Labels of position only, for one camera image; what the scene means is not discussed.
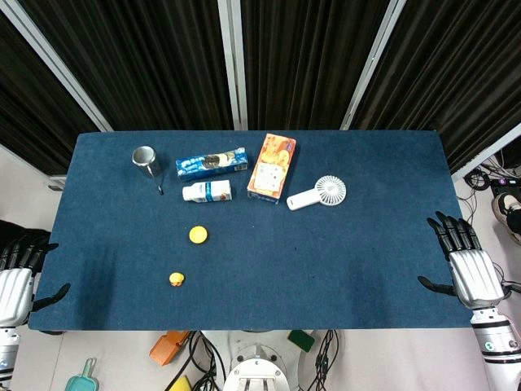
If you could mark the orange snack box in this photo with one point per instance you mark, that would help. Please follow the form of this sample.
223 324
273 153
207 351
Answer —
272 169

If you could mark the steel cup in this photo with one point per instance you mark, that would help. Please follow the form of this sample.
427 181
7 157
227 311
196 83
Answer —
145 161

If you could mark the small yellow toy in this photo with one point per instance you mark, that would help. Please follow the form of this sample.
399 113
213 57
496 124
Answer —
176 279

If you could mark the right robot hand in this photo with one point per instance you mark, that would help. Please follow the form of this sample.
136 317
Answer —
474 273

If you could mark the green sponge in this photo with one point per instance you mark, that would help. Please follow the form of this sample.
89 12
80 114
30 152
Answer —
302 340

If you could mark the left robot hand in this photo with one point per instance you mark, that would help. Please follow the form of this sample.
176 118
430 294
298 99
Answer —
14 287

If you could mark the orange tool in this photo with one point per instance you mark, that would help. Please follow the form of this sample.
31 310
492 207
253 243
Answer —
167 345

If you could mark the teal dustpan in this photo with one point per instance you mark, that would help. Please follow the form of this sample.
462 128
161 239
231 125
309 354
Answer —
82 380

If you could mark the blue table cloth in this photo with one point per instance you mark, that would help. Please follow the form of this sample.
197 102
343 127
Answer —
260 252

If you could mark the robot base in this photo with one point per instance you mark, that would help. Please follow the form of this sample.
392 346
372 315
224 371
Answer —
256 368

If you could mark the blue cookie box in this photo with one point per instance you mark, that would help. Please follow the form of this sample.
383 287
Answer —
211 163

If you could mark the black and white shoe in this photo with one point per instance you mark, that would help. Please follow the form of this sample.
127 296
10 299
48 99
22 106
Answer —
506 212

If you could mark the white handheld fan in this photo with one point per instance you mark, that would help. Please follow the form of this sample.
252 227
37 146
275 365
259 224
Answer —
321 193

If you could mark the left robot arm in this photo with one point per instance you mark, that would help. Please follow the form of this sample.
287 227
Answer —
6 354

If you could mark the small white bottle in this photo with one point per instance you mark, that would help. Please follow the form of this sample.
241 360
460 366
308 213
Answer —
207 191

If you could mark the yellow sponge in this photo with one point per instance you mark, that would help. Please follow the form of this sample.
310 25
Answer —
181 384

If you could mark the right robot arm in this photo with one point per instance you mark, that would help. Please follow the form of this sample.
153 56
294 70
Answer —
494 342

